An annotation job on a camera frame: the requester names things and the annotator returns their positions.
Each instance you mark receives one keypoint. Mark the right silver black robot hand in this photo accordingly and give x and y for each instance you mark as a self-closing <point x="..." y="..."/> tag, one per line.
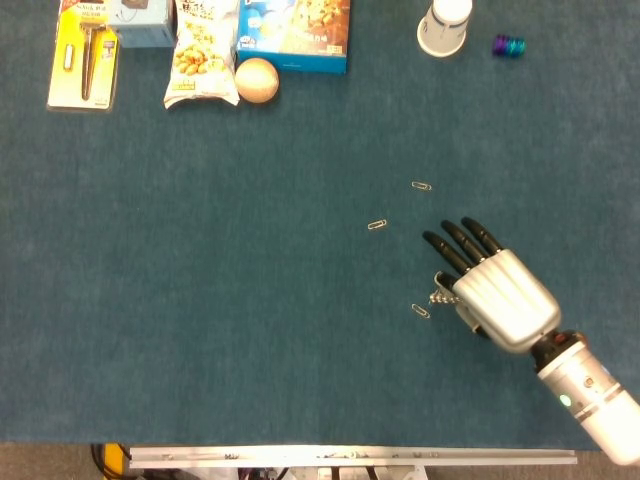
<point x="505" y="300"/>

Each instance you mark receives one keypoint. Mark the metal bead chain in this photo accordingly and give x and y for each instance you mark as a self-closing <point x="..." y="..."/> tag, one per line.
<point x="442" y="299"/>

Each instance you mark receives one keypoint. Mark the purple teal spring toy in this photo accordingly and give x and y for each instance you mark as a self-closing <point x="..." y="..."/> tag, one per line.
<point x="509" y="46"/>

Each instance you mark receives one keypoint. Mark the white paper cup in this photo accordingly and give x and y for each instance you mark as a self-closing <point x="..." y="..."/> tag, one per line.
<point x="444" y="27"/>

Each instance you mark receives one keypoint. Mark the teal felt table cover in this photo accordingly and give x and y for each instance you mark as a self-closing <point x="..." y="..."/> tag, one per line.
<point x="225" y="275"/>

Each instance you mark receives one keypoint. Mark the beige ball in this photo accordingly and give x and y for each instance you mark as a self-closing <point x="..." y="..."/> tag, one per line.
<point x="256" y="80"/>

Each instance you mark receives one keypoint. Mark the blue cookie box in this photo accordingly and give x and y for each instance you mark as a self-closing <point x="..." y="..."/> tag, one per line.
<point x="295" y="35"/>

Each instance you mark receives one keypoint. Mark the white peanut snack bag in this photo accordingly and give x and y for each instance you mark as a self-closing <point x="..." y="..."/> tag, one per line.
<point x="202" y="60"/>

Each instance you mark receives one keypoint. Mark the yellow object under table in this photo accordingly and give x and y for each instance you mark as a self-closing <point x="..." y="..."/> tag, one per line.
<point x="114" y="457"/>

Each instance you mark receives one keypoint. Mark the small light blue box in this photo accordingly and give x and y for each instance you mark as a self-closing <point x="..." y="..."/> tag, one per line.
<point x="142" y="27"/>

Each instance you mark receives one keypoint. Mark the yellow razor blister pack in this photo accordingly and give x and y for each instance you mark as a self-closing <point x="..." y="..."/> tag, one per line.
<point x="84" y="60"/>

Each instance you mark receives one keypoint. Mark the aluminium rail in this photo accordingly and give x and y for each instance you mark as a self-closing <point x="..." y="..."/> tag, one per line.
<point x="350" y="456"/>

